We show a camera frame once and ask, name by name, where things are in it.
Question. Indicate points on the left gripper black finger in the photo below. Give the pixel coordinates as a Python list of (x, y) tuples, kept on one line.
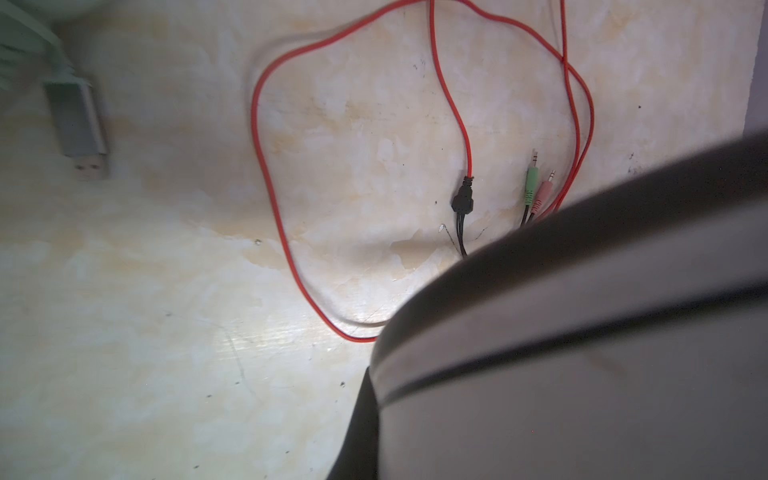
[(358, 456)]

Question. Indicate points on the mint green white headphones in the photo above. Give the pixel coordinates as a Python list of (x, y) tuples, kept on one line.
[(33, 53)]

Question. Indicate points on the black white headphones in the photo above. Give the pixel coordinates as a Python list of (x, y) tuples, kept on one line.
[(624, 337)]

